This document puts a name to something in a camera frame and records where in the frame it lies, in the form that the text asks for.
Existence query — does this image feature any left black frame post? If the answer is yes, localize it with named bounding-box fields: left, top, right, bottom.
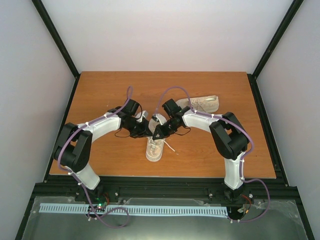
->
left=31, top=0, right=81, bottom=80

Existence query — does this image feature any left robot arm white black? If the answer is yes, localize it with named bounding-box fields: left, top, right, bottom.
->
left=51, top=99, right=152, bottom=202

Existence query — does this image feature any right black frame post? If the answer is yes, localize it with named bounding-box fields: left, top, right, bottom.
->
left=251, top=0, right=305, bottom=78

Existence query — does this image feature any light blue cable duct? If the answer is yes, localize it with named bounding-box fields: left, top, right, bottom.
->
left=38, top=203, right=228, bottom=218

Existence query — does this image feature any black frame post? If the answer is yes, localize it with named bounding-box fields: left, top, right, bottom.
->
left=251, top=0, right=305, bottom=78
left=31, top=0, right=81, bottom=80

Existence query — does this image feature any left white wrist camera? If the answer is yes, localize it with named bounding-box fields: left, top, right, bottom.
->
left=135, top=110, right=148, bottom=123

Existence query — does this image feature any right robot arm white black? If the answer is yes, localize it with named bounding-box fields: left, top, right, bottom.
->
left=152, top=98, right=250, bottom=190

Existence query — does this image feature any white lace sneaker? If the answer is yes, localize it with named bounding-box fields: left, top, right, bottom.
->
left=145, top=118, right=176, bottom=162
left=175, top=95, right=220, bottom=114

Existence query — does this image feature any black aluminium frame rail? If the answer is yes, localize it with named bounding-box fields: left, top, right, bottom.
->
left=32, top=174, right=298, bottom=205

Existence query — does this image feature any green lit circuit board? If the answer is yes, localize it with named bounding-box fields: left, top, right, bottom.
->
left=89, top=192, right=110, bottom=213

